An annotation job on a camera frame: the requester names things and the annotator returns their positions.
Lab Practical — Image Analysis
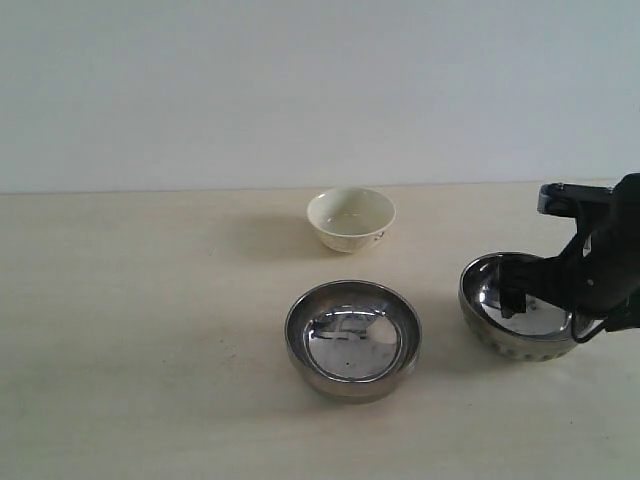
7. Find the smooth stainless steel bowl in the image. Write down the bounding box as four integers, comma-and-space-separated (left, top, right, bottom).
284, 279, 422, 404

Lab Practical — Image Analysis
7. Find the cream ceramic bowl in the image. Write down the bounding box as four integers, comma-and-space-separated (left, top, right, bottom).
306, 187, 397, 254

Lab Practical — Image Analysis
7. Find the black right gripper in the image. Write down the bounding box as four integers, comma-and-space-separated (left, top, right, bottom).
498, 173, 639, 330

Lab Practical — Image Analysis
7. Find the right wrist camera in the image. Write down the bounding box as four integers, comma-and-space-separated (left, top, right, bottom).
537, 182, 613, 219

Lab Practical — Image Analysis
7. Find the ribbed stainless steel bowl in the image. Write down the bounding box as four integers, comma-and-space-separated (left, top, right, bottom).
458, 252, 596, 362

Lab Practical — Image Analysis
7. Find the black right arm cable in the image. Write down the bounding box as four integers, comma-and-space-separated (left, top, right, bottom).
568, 304, 614, 345

